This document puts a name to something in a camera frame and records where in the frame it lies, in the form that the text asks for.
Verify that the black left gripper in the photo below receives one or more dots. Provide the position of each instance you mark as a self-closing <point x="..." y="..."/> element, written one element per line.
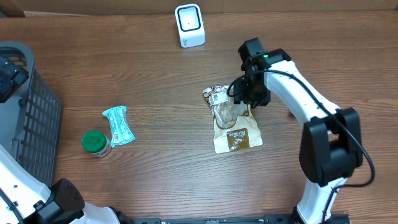
<point x="10" y="79"/>

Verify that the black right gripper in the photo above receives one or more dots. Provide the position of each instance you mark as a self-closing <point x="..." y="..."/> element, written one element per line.
<point x="241" y="96"/>

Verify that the beige snack pouch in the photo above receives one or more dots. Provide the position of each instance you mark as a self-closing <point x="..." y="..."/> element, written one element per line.
<point x="234" y="125"/>

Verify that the green lid white jar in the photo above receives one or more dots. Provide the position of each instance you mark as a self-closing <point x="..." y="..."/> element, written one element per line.
<point x="96" y="143"/>

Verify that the light green wipes packet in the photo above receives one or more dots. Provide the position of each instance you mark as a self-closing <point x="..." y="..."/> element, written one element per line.
<point x="121" y="133"/>

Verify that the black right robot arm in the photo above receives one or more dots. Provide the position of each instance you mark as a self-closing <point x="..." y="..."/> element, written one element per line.
<point x="330" y="148"/>

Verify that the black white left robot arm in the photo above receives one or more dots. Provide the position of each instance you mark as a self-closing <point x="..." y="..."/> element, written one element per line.
<point x="24" y="199"/>

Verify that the white barcode scanner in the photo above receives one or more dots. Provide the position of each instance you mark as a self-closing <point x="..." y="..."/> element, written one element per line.
<point x="190" y="25"/>

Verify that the grey plastic mesh basket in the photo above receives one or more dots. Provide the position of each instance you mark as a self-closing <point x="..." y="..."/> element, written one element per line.
<point x="31" y="118"/>

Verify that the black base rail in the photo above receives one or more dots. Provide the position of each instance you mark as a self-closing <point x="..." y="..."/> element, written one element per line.
<point x="217" y="221"/>

